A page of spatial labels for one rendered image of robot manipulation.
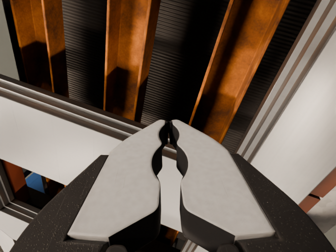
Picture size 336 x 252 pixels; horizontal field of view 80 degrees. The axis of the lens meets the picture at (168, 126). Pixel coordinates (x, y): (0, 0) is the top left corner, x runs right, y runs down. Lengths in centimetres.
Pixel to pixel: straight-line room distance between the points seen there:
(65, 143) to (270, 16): 41
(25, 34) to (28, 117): 22
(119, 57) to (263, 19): 29
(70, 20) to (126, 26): 27
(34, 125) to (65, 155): 8
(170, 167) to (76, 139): 17
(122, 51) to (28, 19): 22
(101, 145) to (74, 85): 43
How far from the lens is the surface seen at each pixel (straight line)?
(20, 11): 57
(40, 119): 42
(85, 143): 38
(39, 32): 59
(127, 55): 47
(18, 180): 83
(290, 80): 27
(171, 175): 34
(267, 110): 29
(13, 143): 52
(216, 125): 48
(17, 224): 85
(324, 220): 70
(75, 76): 74
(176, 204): 39
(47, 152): 46
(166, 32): 57
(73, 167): 45
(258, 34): 41
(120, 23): 46
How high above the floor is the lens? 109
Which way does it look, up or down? 55 degrees down
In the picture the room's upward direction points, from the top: 152 degrees counter-clockwise
